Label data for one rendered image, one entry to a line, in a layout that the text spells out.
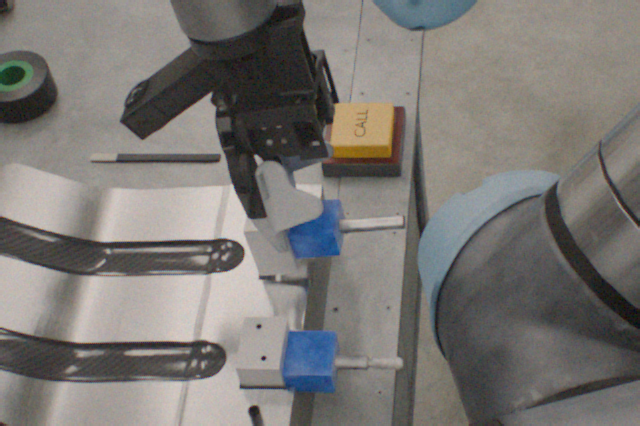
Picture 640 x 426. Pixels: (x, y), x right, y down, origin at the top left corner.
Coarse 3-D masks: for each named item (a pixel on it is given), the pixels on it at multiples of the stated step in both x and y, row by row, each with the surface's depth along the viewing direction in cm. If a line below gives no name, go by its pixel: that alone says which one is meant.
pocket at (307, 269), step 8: (304, 264) 111; (312, 264) 109; (304, 272) 110; (312, 272) 109; (264, 280) 110; (272, 280) 110; (280, 280) 110; (288, 280) 110; (296, 280) 110; (312, 280) 108
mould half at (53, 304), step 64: (0, 192) 113; (64, 192) 115; (128, 192) 116; (192, 192) 115; (320, 192) 112; (0, 256) 109; (0, 320) 106; (64, 320) 107; (128, 320) 107; (192, 320) 105; (320, 320) 112; (0, 384) 102; (64, 384) 103; (128, 384) 102; (192, 384) 101
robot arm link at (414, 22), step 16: (384, 0) 75; (400, 0) 74; (416, 0) 75; (432, 0) 75; (448, 0) 76; (464, 0) 76; (400, 16) 75; (416, 16) 76; (432, 16) 76; (448, 16) 77
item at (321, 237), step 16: (336, 208) 104; (304, 224) 104; (320, 224) 103; (336, 224) 103; (352, 224) 104; (368, 224) 103; (384, 224) 103; (400, 224) 103; (256, 240) 104; (288, 240) 103; (304, 240) 103; (320, 240) 103; (336, 240) 103; (256, 256) 105; (272, 256) 105; (288, 256) 104; (304, 256) 105; (320, 256) 104; (272, 272) 106; (288, 272) 106
